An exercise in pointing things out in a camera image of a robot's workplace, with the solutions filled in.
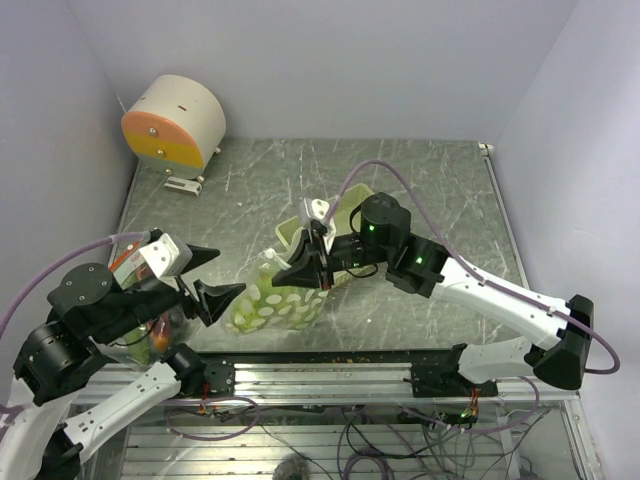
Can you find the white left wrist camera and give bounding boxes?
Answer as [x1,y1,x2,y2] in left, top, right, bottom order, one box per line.
[139,233,193,279]

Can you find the loose cables under table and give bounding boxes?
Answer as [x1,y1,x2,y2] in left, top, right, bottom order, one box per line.
[159,389,556,480]

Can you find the round drawer cabinet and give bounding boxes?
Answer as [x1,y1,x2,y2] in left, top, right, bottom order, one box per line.
[121,74,227,180]

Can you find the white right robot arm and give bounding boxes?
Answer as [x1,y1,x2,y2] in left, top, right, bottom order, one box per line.
[272,193,593,396]

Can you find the pale green perforated basket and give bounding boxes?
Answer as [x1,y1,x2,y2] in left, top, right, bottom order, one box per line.
[275,183,376,288]

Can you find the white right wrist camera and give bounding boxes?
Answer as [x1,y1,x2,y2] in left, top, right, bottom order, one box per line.
[299,197,337,251]

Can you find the clear bag white dots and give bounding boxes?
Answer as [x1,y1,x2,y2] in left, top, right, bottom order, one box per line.
[223,248,328,335]

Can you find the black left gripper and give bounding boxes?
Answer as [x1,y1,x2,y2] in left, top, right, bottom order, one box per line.
[95,241,246,343]

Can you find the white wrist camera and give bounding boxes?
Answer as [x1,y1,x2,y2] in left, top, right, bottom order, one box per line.
[139,233,193,279]
[299,197,337,251]

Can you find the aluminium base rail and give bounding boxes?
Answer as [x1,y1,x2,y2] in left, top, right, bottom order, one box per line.
[171,349,579,406]

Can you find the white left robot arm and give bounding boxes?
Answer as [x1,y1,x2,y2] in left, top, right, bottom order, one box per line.
[1,235,245,479]

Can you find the green leafy vegetable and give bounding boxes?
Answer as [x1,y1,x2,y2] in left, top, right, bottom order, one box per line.
[123,325,152,366]

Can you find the red meat slab orange rind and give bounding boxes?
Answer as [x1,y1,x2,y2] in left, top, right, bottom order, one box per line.
[149,314,171,354]

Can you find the small green cabbage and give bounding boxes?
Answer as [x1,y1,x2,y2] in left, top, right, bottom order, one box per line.
[229,284,273,334]

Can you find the small white grey block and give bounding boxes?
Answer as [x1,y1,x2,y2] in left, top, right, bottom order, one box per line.
[164,176,202,197]

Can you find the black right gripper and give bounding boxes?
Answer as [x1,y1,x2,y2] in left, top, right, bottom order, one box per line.
[271,229,393,292]

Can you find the clear bag orange zipper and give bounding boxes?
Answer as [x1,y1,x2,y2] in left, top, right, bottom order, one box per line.
[103,241,194,368]

